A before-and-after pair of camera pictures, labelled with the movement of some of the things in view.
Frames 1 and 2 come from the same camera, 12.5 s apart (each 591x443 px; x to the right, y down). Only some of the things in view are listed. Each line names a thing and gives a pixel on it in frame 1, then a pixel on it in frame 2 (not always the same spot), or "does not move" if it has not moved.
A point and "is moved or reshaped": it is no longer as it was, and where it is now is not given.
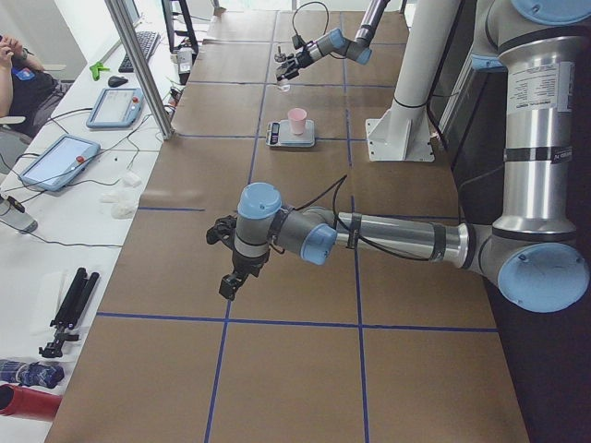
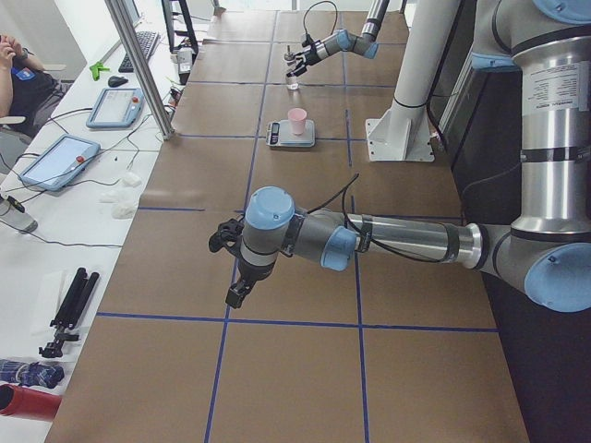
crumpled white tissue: [123, 201] does not move
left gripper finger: [240, 283] to [247, 291]
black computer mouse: [116, 81] does not move
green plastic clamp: [96, 68] does not move
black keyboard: [148, 41] does not move
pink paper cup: [297, 117] does not move
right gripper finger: [284, 65] to [300, 58]
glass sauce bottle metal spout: [280, 57] is moved or reshaped
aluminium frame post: [121, 14] does not move
